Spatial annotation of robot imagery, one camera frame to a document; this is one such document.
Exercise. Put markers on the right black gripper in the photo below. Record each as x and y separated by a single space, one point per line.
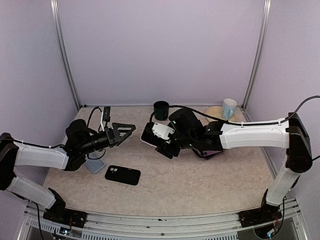
168 150

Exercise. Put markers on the light blue mug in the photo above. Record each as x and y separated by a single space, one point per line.
228 108

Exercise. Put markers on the dark green cup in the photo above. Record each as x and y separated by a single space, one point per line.
161 110

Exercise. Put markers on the right aluminium frame post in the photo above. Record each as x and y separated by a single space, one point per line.
258 53

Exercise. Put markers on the beige round plate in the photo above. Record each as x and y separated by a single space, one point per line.
216 111

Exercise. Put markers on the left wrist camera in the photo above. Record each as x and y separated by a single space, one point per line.
105 117

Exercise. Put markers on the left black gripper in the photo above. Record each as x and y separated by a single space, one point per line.
113 135

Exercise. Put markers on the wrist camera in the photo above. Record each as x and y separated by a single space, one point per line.
157 133
105 117

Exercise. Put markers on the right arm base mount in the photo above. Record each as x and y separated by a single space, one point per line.
257 216

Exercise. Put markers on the light blue phone case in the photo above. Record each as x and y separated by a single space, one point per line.
94 163

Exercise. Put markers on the black phone case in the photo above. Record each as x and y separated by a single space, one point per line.
123 175

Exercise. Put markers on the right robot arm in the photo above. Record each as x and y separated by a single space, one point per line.
185 131

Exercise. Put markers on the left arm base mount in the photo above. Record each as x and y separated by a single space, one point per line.
69 217

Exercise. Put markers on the aluminium frame post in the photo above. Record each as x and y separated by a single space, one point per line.
63 52
258 53

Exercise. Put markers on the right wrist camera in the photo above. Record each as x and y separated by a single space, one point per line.
157 133

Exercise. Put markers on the left aluminium frame post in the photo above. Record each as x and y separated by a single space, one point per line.
63 52

